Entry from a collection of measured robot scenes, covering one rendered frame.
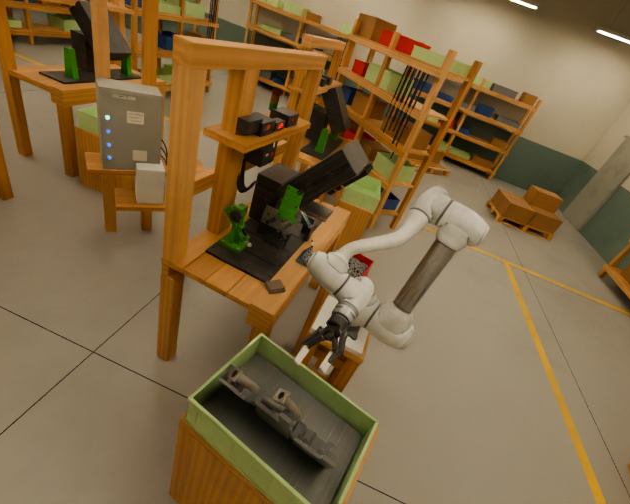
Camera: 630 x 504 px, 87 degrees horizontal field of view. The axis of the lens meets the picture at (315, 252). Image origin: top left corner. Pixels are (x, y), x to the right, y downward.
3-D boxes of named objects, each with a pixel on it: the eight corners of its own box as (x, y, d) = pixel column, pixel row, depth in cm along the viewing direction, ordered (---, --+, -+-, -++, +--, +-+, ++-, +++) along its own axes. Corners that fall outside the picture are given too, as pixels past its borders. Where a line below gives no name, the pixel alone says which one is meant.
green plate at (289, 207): (295, 221, 220) (307, 192, 213) (291, 223, 212) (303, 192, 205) (280, 213, 221) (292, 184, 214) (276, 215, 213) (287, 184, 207)
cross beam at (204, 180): (285, 152, 277) (288, 141, 272) (177, 203, 170) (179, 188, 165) (280, 149, 277) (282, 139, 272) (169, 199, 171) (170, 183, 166)
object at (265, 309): (345, 226, 299) (351, 212, 291) (267, 334, 176) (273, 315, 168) (331, 219, 301) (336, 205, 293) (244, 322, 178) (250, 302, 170)
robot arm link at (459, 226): (369, 321, 181) (404, 346, 174) (359, 332, 166) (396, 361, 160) (453, 197, 151) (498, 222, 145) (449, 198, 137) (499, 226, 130)
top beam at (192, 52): (323, 70, 247) (327, 56, 242) (191, 69, 124) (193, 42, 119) (313, 65, 248) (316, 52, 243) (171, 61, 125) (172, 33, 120)
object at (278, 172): (288, 212, 256) (300, 172, 237) (270, 227, 231) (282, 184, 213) (267, 202, 259) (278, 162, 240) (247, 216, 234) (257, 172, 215)
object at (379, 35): (366, 228, 473) (455, 39, 340) (306, 158, 628) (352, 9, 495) (395, 229, 499) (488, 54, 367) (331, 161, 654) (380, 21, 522)
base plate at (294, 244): (329, 215, 278) (329, 213, 276) (267, 285, 187) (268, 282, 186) (285, 194, 283) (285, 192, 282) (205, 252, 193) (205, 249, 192)
